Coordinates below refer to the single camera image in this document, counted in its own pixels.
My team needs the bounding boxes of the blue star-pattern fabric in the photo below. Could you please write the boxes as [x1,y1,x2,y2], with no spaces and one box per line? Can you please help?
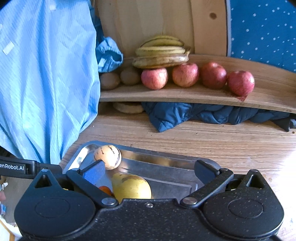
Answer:
[226,1,295,73]

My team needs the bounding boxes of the dark blue padded jacket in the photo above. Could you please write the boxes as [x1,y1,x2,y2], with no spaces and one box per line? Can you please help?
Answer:
[142,102,295,132]

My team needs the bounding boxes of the kiwi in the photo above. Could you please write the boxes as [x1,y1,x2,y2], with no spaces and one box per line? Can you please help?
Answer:
[120,67,140,85]
[100,72,120,90]

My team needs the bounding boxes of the right kiwi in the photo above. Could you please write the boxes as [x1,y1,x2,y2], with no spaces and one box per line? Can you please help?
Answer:
[120,67,140,85]

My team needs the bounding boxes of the light blue garment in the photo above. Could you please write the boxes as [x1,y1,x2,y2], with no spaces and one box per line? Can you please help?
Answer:
[0,0,124,165]

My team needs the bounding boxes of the bottom brown-spotted banana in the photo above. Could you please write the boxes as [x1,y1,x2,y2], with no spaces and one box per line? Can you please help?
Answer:
[132,48,191,69]

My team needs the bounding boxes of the small orange tangerine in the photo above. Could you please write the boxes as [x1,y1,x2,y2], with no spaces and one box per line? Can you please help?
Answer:
[99,186,113,196]

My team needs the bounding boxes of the wooden back panel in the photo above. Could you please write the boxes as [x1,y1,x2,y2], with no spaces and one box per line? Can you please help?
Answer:
[93,0,231,57]

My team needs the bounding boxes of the wooden curved shelf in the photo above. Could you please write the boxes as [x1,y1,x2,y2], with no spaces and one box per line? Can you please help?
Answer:
[100,55,295,113]

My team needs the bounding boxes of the top banana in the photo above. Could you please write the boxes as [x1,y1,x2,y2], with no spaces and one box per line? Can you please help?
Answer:
[141,35,185,47]

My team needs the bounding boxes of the left kiwi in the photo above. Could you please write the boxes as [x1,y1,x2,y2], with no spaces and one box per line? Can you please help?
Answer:
[100,72,120,90]

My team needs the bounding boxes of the metal tray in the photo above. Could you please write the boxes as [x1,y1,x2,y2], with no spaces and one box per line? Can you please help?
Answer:
[62,140,222,200]

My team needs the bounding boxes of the middle banana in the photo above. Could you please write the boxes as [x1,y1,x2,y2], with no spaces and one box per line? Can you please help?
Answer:
[135,46,186,57]

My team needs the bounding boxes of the mango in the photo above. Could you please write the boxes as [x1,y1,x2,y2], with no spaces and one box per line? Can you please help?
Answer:
[111,173,152,203]

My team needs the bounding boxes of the red apple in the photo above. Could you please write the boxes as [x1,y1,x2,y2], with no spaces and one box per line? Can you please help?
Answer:
[227,71,255,96]
[200,62,227,89]
[141,68,168,90]

